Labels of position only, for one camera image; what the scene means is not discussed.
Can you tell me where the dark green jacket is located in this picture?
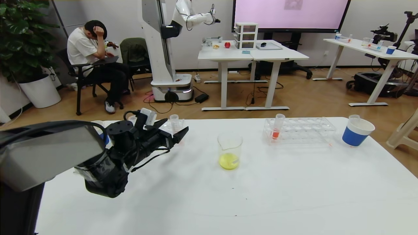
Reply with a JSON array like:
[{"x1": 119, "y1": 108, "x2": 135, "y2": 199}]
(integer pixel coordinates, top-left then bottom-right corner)
[{"x1": 119, "y1": 37, "x2": 149, "y2": 66}]

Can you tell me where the clear test tube rack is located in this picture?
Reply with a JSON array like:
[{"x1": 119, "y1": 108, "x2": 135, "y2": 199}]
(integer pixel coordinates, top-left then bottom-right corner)
[
  {"x1": 124, "y1": 116, "x2": 186, "y2": 146},
  {"x1": 263, "y1": 117, "x2": 337, "y2": 145}
]

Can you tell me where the red black floor cable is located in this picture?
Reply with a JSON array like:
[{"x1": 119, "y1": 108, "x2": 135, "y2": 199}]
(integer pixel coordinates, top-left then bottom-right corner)
[{"x1": 143, "y1": 90, "x2": 196, "y2": 114}]

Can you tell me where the large wall display screen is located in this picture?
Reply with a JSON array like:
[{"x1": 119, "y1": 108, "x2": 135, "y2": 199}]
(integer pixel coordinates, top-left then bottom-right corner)
[{"x1": 232, "y1": 0, "x2": 351, "y2": 33}]

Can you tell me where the white robot tower base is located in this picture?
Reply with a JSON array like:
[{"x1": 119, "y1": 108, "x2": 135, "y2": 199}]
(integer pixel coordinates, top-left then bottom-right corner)
[{"x1": 138, "y1": 0, "x2": 195, "y2": 102}]

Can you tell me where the black armrest chair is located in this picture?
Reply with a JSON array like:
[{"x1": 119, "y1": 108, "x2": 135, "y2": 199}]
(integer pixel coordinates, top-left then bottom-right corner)
[{"x1": 59, "y1": 49, "x2": 124, "y2": 116}]

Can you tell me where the large green plant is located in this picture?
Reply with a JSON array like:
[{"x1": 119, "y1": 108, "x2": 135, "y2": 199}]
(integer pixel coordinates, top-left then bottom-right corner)
[{"x1": 0, "y1": 0, "x2": 61, "y2": 83}]

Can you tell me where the dark laptop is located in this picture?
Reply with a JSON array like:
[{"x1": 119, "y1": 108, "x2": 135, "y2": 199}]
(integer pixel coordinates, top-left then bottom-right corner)
[{"x1": 91, "y1": 55, "x2": 120, "y2": 66}]

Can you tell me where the blue white paper cup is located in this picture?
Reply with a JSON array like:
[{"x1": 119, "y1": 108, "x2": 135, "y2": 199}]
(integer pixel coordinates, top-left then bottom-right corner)
[
  {"x1": 91, "y1": 120, "x2": 110, "y2": 146},
  {"x1": 342, "y1": 117, "x2": 375, "y2": 147}
]

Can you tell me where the grey flat pad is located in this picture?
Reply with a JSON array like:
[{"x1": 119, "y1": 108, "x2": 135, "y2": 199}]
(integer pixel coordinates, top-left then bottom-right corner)
[{"x1": 256, "y1": 42, "x2": 283, "y2": 51}]

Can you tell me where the white standing desk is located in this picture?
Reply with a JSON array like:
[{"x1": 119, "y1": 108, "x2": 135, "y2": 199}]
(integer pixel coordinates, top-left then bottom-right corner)
[
  {"x1": 198, "y1": 41, "x2": 253, "y2": 111},
  {"x1": 246, "y1": 40, "x2": 309, "y2": 111}
]

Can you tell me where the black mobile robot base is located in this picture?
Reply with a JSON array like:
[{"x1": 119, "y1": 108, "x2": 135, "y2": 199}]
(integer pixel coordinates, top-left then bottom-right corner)
[{"x1": 346, "y1": 72, "x2": 409, "y2": 98}]

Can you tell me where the white drawer unit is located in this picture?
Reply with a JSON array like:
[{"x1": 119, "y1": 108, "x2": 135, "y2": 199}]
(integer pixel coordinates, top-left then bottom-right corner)
[{"x1": 234, "y1": 22, "x2": 258, "y2": 50}]

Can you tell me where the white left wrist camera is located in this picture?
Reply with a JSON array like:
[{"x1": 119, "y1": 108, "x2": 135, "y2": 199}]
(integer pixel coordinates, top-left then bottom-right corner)
[{"x1": 137, "y1": 108, "x2": 158, "y2": 127}]

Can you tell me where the seated person white shirt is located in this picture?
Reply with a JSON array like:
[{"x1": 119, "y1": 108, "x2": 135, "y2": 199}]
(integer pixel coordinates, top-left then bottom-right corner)
[{"x1": 67, "y1": 20, "x2": 131, "y2": 114}]

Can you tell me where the white plant pot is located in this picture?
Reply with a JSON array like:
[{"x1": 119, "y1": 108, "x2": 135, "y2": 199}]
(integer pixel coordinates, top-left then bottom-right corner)
[{"x1": 18, "y1": 73, "x2": 62, "y2": 108}]

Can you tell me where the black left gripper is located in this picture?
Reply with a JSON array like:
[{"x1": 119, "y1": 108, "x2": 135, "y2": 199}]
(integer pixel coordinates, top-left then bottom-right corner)
[{"x1": 141, "y1": 118, "x2": 189, "y2": 149}]

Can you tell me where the long white table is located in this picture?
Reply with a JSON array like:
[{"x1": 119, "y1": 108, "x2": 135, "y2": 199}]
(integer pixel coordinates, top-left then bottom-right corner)
[{"x1": 312, "y1": 38, "x2": 418, "y2": 107}]

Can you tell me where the black desk cable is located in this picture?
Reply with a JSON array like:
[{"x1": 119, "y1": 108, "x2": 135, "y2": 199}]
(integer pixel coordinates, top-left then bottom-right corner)
[{"x1": 245, "y1": 69, "x2": 284, "y2": 105}]

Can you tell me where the black display stand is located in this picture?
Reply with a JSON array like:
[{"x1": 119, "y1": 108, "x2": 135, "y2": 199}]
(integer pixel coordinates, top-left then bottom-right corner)
[{"x1": 248, "y1": 32, "x2": 312, "y2": 80}]

